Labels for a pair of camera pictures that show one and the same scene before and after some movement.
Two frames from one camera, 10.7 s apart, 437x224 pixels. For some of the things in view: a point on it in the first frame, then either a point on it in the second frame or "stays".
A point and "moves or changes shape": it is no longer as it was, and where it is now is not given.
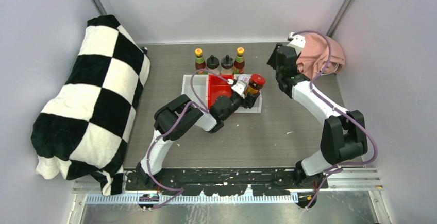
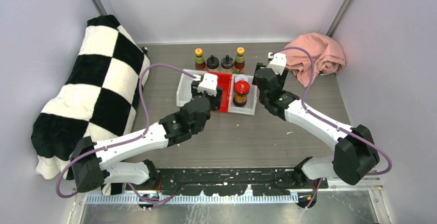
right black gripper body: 272,62 to 281,79
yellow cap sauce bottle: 239,63 stays
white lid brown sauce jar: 245,77 stays
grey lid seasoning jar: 227,65 stays
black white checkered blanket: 83,130 stays
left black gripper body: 235,103 to 215,102
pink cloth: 313,60 stays
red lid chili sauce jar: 256,82 moves or changes shape
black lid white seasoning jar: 213,64 stays
